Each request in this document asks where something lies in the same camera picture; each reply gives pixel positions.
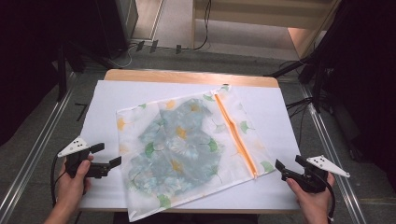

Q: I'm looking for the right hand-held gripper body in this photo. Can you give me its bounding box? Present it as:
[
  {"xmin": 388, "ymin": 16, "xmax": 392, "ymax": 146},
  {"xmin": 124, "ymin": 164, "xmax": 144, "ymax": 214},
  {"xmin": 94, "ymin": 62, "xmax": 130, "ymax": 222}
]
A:
[{"xmin": 281, "ymin": 154, "xmax": 351, "ymax": 194}]

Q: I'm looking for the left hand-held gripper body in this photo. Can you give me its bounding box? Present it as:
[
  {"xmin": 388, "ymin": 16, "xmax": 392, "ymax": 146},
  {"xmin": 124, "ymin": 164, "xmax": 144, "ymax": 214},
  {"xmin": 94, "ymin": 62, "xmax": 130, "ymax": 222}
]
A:
[{"xmin": 57, "ymin": 135, "xmax": 110, "ymax": 179}]

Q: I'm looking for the white floral mesh laundry bag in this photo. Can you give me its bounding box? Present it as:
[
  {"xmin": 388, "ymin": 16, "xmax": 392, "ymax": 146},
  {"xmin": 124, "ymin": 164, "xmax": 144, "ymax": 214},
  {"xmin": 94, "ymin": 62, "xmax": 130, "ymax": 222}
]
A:
[{"xmin": 115, "ymin": 83, "xmax": 276, "ymax": 223}]

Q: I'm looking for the person's right hand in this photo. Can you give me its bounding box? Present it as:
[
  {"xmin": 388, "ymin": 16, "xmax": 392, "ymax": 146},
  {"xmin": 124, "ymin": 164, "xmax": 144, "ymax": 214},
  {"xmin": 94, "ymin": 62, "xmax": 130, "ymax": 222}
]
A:
[{"xmin": 285, "ymin": 172, "xmax": 337, "ymax": 219}]

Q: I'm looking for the person's left hand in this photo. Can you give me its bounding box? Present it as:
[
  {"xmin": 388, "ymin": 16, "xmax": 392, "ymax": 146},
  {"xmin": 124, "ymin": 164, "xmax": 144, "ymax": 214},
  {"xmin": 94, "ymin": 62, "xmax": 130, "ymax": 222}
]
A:
[{"xmin": 55, "ymin": 154, "xmax": 94, "ymax": 217}]

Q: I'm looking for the white table sheet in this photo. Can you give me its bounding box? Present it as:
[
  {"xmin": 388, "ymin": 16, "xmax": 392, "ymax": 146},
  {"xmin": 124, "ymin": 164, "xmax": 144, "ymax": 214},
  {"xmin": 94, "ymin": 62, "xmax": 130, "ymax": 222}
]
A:
[{"xmin": 78, "ymin": 79, "xmax": 302, "ymax": 212}]

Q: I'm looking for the blue floral garment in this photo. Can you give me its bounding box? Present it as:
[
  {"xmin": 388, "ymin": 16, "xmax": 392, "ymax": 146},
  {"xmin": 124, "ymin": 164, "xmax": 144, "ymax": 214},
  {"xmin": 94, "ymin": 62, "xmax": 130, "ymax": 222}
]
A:
[{"xmin": 128, "ymin": 97, "xmax": 226, "ymax": 196}]

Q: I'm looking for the black metal stand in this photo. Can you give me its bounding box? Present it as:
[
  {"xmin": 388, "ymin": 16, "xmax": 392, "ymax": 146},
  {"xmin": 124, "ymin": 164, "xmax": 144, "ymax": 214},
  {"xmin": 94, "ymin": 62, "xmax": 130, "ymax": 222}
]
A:
[
  {"xmin": 263, "ymin": 0, "xmax": 353, "ymax": 114},
  {"xmin": 55, "ymin": 39, "xmax": 110, "ymax": 103}
]

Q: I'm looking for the dark curtain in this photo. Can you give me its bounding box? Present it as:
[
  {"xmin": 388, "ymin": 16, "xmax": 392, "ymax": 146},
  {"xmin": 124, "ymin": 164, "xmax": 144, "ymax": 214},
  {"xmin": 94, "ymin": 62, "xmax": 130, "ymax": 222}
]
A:
[
  {"xmin": 323, "ymin": 0, "xmax": 396, "ymax": 191},
  {"xmin": 0, "ymin": 0, "xmax": 98, "ymax": 147}
]

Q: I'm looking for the black cabinet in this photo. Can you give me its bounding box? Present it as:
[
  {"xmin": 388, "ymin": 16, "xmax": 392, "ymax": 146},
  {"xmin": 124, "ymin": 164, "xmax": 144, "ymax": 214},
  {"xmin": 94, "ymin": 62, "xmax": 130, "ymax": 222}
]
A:
[{"xmin": 92, "ymin": 0, "xmax": 139, "ymax": 61}]

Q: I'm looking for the light wooden shelf unit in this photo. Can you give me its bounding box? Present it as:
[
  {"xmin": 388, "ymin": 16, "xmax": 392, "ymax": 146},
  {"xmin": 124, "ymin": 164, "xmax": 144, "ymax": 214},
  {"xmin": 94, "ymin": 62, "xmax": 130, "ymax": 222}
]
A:
[{"xmin": 191, "ymin": 0, "xmax": 343, "ymax": 61}]

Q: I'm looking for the metal floor rail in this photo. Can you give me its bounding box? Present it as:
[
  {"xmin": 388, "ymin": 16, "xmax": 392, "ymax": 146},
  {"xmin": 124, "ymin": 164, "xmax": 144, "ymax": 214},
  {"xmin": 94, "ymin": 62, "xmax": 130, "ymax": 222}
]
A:
[
  {"xmin": 299, "ymin": 83, "xmax": 368, "ymax": 224},
  {"xmin": 0, "ymin": 71, "xmax": 79, "ymax": 218}
]

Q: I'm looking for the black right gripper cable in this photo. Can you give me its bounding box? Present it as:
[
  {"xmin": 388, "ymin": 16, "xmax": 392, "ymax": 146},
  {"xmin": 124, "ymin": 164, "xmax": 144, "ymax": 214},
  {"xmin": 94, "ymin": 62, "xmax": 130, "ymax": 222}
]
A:
[{"xmin": 311, "ymin": 169, "xmax": 337, "ymax": 223}]

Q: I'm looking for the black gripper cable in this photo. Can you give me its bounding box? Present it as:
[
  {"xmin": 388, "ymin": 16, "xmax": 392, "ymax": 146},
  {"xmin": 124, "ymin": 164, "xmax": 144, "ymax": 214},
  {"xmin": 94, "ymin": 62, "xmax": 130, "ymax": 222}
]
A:
[
  {"xmin": 49, "ymin": 152, "xmax": 68, "ymax": 207},
  {"xmin": 311, "ymin": 169, "xmax": 337, "ymax": 223}
]

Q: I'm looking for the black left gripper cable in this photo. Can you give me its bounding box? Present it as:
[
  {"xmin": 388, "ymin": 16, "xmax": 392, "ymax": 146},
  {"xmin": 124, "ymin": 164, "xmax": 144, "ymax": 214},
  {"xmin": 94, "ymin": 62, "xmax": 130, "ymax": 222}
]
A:
[{"xmin": 49, "ymin": 152, "xmax": 68, "ymax": 207}]

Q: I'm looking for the bundle of black floor cables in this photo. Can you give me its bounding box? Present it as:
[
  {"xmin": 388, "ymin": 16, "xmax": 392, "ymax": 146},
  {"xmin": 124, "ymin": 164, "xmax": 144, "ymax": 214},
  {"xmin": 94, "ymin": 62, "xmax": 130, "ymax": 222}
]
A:
[{"xmin": 285, "ymin": 96, "xmax": 315, "ymax": 147}]

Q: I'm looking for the white floor cable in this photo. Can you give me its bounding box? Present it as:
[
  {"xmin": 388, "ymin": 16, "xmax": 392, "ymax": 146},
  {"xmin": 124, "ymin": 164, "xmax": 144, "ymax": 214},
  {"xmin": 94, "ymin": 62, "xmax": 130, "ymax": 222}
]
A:
[{"xmin": 107, "ymin": 43, "xmax": 138, "ymax": 70}]

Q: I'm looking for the black hanging cable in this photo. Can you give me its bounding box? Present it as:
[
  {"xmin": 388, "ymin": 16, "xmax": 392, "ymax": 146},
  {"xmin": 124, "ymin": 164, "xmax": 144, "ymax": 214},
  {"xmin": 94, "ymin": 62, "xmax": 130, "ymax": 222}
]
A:
[{"xmin": 186, "ymin": 0, "xmax": 213, "ymax": 51}]

